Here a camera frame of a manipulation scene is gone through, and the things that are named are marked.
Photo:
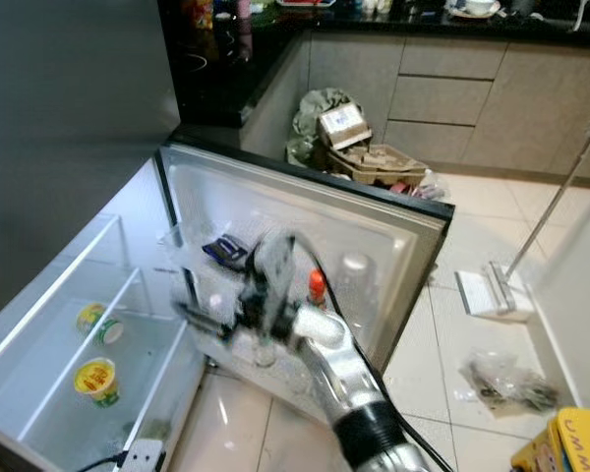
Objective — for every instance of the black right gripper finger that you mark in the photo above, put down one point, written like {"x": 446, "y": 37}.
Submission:
{"x": 206, "y": 320}
{"x": 241, "y": 264}

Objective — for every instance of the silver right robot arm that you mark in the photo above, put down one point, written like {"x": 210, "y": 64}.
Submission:
{"x": 349, "y": 379}

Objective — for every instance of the grey fridge door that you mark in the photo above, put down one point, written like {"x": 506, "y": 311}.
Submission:
{"x": 374, "y": 226}

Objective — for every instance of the grey fridge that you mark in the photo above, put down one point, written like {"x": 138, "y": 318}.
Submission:
{"x": 69, "y": 147}

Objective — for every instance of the blue snack packet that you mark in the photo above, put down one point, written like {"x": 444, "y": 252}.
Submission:
{"x": 224, "y": 249}

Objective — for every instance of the clear glass jar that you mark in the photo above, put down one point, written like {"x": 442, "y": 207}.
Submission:
{"x": 264, "y": 352}

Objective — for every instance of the orange capped bottle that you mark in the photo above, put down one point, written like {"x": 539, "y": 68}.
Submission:
{"x": 318, "y": 285}

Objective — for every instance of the yellow cup noodles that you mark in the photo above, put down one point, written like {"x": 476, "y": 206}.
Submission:
{"x": 96, "y": 321}
{"x": 95, "y": 379}

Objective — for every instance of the green crumpled bag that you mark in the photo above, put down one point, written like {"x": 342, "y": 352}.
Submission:
{"x": 305, "y": 118}

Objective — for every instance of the cardboard egg tray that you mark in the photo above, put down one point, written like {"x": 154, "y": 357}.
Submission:
{"x": 379, "y": 165}

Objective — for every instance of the labelled cardboard box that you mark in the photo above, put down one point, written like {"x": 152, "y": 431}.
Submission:
{"x": 344, "y": 126}

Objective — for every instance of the white flat mop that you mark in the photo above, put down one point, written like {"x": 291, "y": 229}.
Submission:
{"x": 487, "y": 290}

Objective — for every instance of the dark bottle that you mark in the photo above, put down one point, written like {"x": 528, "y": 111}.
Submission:
{"x": 244, "y": 29}

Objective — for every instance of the red yellow jar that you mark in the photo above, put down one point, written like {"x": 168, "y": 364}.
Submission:
{"x": 199, "y": 12}

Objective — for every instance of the clear plastic bag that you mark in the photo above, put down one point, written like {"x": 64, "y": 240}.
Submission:
{"x": 511, "y": 383}

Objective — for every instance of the grey kitchen cabinet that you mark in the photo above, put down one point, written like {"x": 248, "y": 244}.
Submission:
{"x": 462, "y": 98}

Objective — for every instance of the white appliance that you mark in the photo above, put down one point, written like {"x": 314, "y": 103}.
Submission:
{"x": 580, "y": 315}

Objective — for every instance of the yellow printed box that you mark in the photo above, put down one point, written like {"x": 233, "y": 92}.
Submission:
{"x": 570, "y": 442}

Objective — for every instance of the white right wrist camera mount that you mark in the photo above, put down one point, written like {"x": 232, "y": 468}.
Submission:
{"x": 275, "y": 258}

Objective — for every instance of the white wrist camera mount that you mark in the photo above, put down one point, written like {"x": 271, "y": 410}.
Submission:
{"x": 275, "y": 258}
{"x": 142, "y": 456}

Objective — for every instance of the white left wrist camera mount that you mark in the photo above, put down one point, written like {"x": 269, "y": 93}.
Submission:
{"x": 142, "y": 456}

